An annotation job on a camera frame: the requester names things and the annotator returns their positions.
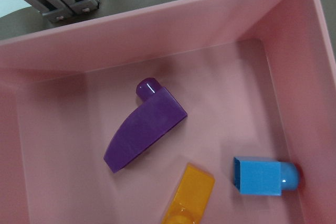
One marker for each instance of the purple sloped block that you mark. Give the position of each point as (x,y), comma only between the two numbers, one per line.
(158,114)

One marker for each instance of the orange sloped block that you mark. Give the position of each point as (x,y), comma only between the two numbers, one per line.
(191,196)

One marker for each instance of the small blue block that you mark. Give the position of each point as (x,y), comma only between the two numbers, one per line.
(264,176)

